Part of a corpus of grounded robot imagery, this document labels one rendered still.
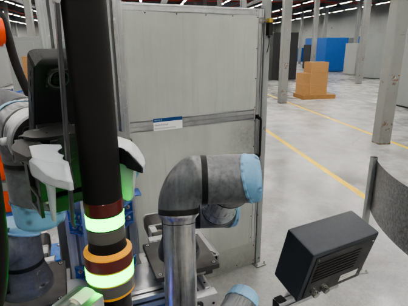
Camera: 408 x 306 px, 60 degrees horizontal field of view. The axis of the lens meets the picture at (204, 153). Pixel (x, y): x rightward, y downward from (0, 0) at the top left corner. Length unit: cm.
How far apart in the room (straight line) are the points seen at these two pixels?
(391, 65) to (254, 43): 471
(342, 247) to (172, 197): 51
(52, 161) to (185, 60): 203
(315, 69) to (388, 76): 598
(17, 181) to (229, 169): 43
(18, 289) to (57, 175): 95
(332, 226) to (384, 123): 611
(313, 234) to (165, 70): 149
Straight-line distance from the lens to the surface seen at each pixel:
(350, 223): 116
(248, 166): 79
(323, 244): 104
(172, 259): 83
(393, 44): 702
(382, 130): 718
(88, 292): 34
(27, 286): 122
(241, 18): 249
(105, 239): 32
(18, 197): 58
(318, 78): 1285
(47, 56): 38
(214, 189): 78
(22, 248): 116
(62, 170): 29
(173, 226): 81
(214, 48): 239
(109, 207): 31
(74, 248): 138
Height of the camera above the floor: 175
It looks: 17 degrees down
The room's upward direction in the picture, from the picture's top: straight up
